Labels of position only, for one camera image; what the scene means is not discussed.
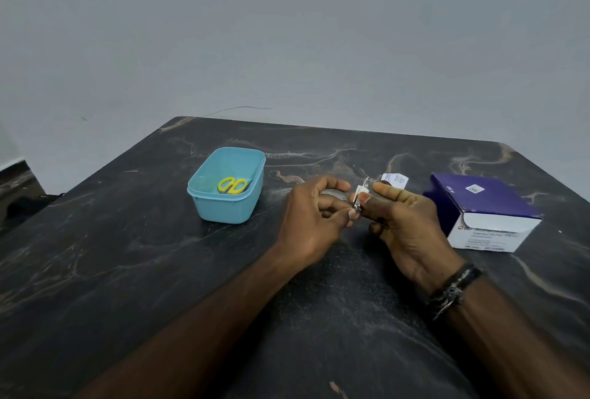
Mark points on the person's right hand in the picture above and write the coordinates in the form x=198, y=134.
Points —
x=415, y=232

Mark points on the person's left hand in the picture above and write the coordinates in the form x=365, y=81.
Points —
x=304, y=223

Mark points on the person's left middle finger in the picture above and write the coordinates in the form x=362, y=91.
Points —
x=344, y=218

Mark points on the person's left thumb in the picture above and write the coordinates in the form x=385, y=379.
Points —
x=334, y=184

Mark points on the person's right thumb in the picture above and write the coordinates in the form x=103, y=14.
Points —
x=392, y=192

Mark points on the silver nail clipper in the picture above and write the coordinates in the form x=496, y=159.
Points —
x=360, y=196

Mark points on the person's right forearm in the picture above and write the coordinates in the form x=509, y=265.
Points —
x=516, y=343

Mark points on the person's left forearm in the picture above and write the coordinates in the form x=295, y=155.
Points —
x=207, y=329

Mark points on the white swab packet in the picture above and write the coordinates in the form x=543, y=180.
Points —
x=395, y=180

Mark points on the purple and white cardboard box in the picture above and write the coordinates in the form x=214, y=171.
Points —
x=484, y=209

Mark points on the light blue plastic container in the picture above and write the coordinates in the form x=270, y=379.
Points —
x=228, y=207

